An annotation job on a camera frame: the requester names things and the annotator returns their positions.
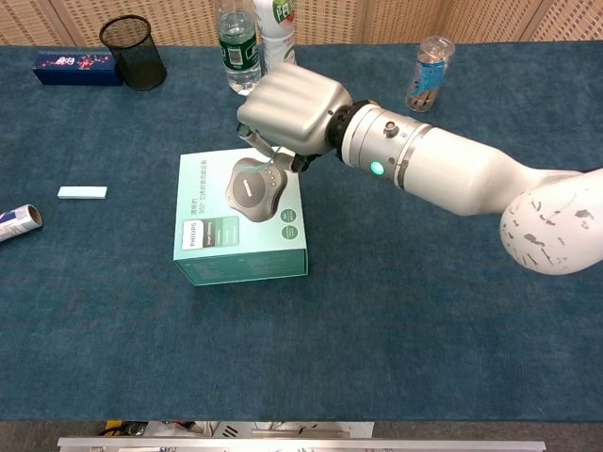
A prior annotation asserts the clear plastic snack jar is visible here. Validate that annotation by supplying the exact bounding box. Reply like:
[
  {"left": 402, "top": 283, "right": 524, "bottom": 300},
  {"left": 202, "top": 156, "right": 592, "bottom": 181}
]
[{"left": 403, "top": 35, "right": 457, "bottom": 114}]

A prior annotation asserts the blue felt table cloth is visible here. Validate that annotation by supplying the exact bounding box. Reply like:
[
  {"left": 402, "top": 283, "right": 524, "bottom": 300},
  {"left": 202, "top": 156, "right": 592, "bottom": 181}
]
[{"left": 0, "top": 41, "right": 603, "bottom": 423}]

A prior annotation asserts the dark blue flower print box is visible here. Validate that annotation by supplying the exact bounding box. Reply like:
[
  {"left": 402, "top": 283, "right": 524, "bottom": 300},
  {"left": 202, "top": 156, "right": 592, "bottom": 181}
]
[{"left": 31, "top": 50, "right": 124, "bottom": 87}]

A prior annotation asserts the black mesh pen holder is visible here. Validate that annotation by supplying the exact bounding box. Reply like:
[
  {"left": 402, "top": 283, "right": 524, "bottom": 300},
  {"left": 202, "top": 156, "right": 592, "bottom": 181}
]
[{"left": 98, "top": 14, "right": 168, "bottom": 91}]

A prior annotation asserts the clear water bottle green label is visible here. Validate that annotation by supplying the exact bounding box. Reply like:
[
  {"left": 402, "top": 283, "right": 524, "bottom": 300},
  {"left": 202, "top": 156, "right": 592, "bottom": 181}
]
[{"left": 214, "top": 0, "right": 263, "bottom": 97}]

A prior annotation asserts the green paper product box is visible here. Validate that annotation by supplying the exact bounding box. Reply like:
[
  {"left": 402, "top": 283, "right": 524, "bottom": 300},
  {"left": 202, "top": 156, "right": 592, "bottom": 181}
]
[{"left": 172, "top": 149, "right": 311, "bottom": 287}]

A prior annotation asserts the aluminium profile rail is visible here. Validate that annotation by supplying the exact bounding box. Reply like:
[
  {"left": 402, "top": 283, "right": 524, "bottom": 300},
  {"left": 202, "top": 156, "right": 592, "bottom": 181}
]
[{"left": 57, "top": 436, "right": 547, "bottom": 452}]

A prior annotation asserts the silver foil roll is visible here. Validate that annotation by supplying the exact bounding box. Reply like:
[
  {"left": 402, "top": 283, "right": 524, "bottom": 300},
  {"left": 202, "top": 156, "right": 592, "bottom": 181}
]
[{"left": 0, "top": 203, "right": 44, "bottom": 244}]

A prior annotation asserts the white rectangular block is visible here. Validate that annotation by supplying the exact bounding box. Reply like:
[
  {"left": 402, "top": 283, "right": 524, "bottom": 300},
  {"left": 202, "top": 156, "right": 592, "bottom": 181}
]
[{"left": 57, "top": 186, "right": 108, "bottom": 201}]

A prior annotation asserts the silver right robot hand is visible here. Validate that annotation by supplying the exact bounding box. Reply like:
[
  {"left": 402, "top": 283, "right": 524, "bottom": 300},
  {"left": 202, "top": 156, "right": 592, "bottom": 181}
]
[{"left": 236, "top": 62, "right": 354, "bottom": 173}]

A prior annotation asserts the white drink bottle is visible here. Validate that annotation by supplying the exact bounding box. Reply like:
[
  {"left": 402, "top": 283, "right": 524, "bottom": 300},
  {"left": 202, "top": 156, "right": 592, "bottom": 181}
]
[{"left": 253, "top": 0, "right": 299, "bottom": 77}]

